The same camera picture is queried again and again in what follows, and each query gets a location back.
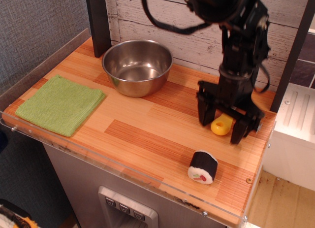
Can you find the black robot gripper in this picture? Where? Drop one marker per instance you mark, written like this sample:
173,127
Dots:
232,96

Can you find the yellow handled white toy knife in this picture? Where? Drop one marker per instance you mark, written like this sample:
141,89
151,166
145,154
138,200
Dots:
222,125

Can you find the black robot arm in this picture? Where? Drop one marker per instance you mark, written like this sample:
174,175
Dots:
244,25

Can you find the plush sushi roll toy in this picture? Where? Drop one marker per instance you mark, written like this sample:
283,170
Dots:
203,167

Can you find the white drainboard sink unit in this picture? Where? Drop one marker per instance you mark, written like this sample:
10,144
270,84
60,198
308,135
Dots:
290,152

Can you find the stainless steel bowl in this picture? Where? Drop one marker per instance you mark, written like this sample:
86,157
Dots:
137,68

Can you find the silver dispenser button panel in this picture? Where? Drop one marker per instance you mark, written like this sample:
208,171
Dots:
121,211

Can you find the clear acrylic edge guard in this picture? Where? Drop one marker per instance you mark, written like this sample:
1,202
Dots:
156,145

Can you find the grey toy kitchen cabinet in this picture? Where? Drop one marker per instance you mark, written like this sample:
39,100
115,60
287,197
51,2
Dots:
81,180

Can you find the green folded cloth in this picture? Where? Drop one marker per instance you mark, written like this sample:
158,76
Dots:
60,105

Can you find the orange plush toy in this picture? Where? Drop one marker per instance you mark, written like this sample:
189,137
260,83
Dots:
24,222

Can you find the dark right shelf post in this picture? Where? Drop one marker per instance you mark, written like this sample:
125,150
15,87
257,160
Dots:
293,55

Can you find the dark shelf post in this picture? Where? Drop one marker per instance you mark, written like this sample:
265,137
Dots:
99,26
293,55

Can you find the dark left shelf post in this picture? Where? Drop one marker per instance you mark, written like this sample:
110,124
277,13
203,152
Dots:
99,26

